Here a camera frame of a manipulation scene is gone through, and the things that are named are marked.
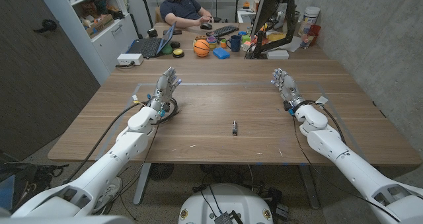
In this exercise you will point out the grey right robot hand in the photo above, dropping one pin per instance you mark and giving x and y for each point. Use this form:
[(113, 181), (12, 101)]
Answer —
[(287, 84)]

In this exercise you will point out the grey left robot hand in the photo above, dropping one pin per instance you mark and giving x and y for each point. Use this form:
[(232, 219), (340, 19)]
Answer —
[(164, 85)]

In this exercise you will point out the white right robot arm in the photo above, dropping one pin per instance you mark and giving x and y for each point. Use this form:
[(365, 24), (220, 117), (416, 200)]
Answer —
[(350, 161)]

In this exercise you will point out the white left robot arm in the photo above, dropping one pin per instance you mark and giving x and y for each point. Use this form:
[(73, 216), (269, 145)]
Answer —
[(105, 166)]

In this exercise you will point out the white flat box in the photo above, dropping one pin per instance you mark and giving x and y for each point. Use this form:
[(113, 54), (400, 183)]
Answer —
[(278, 54)]

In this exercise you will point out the yellow black round button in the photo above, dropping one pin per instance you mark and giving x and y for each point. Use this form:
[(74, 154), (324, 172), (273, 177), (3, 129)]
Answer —
[(178, 53)]

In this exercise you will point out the green round button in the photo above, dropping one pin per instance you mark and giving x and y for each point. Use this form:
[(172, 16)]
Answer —
[(167, 49)]

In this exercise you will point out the white power box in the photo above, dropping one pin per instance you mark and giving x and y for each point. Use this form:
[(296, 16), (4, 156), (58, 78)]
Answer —
[(130, 59)]

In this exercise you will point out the open black laptop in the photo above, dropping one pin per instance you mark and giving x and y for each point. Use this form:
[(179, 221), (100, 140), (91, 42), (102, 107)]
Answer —
[(152, 44)]

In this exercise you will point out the orange basketball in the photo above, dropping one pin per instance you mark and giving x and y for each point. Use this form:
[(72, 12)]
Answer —
[(201, 48)]

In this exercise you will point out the black smartphone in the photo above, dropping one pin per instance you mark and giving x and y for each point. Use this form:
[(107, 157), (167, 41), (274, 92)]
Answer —
[(173, 32)]

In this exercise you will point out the red plastic cup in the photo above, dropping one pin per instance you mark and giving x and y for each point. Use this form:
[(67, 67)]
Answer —
[(314, 32)]

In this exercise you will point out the blue sponge block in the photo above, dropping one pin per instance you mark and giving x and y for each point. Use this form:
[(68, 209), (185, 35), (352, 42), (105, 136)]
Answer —
[(221, 53)]

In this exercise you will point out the dark blue mug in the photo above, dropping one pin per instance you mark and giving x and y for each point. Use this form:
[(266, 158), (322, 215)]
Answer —
[(235, 43)]

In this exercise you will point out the white wipes canister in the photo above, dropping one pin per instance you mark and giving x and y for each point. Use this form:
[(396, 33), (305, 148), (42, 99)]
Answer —
[(309, 19)]

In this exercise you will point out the black computer mouse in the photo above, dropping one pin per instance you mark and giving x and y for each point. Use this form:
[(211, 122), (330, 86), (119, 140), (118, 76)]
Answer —
[(206, 26)]

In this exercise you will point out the black computer monitor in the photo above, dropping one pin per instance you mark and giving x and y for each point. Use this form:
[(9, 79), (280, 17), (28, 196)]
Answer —
[(269, 9)]

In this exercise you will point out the seated man in dark polo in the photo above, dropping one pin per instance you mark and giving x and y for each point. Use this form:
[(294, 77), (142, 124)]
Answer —
[(183, 8)]

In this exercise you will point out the black keyboard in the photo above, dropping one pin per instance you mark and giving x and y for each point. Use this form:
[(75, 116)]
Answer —
[(222, 30)]

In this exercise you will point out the white shelf cabinet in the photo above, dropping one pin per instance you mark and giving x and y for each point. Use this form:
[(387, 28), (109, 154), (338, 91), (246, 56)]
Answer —
[(99, 25)]

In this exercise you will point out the cardboard box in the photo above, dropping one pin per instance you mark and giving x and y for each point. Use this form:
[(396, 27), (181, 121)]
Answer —
[(99, 25)]

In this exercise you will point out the white sneaker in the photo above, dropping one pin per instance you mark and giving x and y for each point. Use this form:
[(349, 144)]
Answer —
[(107, 194)]

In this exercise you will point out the white robot torso base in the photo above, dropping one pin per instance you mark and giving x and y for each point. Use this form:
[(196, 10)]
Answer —
[(226, 204)]

